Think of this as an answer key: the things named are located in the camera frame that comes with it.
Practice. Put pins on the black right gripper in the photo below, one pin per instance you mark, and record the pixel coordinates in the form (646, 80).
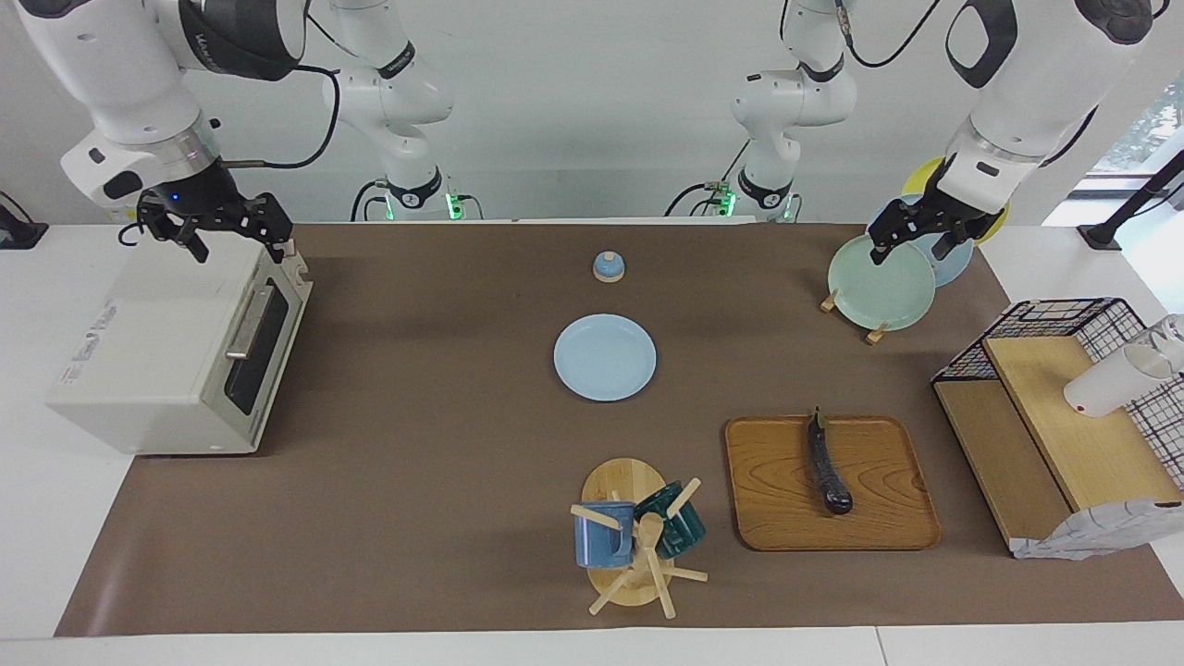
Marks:
(199, 199)

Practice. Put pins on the dark green mug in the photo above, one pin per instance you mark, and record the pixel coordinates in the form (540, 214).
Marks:
(684, 532)

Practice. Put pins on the stepped wooden shelf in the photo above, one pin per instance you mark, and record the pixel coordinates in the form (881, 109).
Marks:
(1064, 416)

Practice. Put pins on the white cup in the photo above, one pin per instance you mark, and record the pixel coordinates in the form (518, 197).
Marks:
(1105, 388)

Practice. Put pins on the white grid patterned cloth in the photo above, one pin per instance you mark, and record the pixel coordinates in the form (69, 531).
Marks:
(1101, 532)

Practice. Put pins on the light blue plate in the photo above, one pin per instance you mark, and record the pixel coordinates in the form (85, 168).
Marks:
(953, 268)
(605, 358)

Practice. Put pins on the dark purple eggplant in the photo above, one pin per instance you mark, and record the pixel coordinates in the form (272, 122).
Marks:
(826, 472)

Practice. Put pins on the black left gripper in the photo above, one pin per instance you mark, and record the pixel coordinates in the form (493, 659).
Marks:
(943, 213)

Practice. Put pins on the yellow plate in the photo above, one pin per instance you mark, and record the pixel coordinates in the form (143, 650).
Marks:
(925, 176)

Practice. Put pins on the pale green plate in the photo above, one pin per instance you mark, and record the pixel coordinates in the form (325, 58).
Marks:
(879, 291)

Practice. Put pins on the white toaster oven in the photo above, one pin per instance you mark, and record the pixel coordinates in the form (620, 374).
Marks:
(157, 351)

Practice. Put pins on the clear glass cup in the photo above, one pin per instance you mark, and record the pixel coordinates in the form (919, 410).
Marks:
(1170, 338)

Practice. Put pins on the brown table mat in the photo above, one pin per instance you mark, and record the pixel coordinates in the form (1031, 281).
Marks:
(444, 462)

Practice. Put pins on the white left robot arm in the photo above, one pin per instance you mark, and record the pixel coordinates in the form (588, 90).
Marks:
(1027, 102)

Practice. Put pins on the blue mug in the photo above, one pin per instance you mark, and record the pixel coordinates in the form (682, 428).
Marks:
(601, 541)

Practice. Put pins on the wooden shelf rack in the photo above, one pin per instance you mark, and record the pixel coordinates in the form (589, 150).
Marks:
(1045, 314)

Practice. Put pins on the wooden plate rack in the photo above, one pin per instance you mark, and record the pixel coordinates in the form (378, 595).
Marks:
(876, 335)

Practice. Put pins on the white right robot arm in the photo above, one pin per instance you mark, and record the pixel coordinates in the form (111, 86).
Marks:
(120, 74)

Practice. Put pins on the wooden serving tray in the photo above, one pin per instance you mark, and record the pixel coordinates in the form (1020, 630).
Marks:
(777, 490)

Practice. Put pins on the black clamp stand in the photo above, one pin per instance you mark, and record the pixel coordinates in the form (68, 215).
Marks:
(1133, 203)
(18, 231)

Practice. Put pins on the glass oven door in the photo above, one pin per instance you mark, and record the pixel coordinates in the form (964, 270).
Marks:
(268, 370)

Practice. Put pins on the wooden mug tree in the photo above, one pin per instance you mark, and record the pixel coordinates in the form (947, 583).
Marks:
(620, 481)

